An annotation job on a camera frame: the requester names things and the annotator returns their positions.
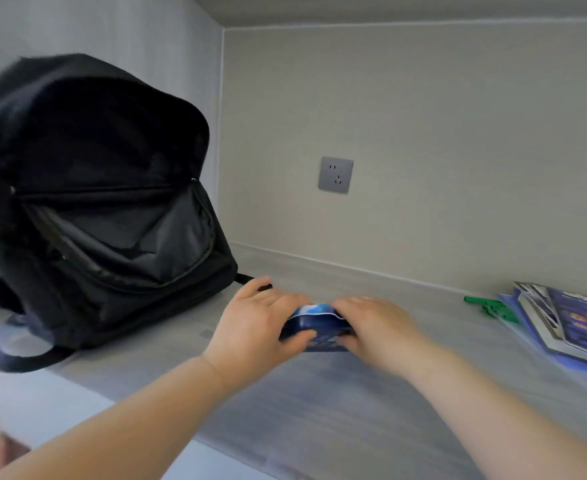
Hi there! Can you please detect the black backpack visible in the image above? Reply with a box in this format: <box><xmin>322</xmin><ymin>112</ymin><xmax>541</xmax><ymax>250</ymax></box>
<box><xmin>0</xmin><ymin>53</ymin><xmax>273</xmax><ymax>373</ymax></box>

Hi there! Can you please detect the person's left hand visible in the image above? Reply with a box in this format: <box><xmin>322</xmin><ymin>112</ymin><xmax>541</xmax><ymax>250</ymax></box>
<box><xmin>202</xmin><ymin>276</ymin><xmax>318</xmax><ymax>389</ymax></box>

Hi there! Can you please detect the blue tin box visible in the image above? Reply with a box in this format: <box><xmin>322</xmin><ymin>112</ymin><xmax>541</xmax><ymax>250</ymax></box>
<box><xmin>278</xmin><ymin>304</ymin><xmax>357</xmax><ymax>353</ymax></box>

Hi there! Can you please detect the person's left forearm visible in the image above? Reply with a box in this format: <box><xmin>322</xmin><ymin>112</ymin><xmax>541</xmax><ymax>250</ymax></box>
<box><xmin>0</xmin><ymin>356</ymin><xmax>234</xmax><ymax>480</ymax></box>

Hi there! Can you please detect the person's right hand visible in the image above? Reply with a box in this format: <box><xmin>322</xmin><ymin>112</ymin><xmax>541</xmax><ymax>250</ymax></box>
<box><xmin>332</xmin><ymin>296</ymin><xmax>434</xmax><ymax>380</ymax></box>

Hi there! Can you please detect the green clip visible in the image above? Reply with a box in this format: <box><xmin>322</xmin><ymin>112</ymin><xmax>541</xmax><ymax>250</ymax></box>
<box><xmin>464</xmin><ymin>295</ymin><xmax>519</xmax><ymax>324</ymax></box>

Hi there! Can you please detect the dark photo-cover magazine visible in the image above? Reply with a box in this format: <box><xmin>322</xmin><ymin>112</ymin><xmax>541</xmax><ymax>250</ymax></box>
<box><xmin>546</xmin><ymin>287</ymin><xmax>587</xmax><ymax>359</ymax></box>

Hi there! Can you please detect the blue plastic folder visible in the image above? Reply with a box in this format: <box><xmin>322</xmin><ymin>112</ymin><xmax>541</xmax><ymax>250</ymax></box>
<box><xmin>497</xmin><ymin>293</ymin><xmax>587</xmax><ymax>377</ymax></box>

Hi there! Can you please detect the white-edged booklet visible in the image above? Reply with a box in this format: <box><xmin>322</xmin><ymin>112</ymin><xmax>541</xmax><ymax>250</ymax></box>
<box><xmin>513</xmin><ymin>282</ymin><xmax>587</xmax><ymax>370</ymax></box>

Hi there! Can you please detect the grey wall socket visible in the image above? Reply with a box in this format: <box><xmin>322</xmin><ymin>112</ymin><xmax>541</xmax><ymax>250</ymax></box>
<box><xmin>318</xmin><ymin>156</ymin><xmax>354</xmax><ymax>194</ymax></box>

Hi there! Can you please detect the person's right forearm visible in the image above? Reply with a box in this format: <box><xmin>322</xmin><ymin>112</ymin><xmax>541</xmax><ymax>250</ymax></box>
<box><xmin>406</xmin><ymin>345</ymin><xmax>587</xmax><ymax>480</ymax></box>

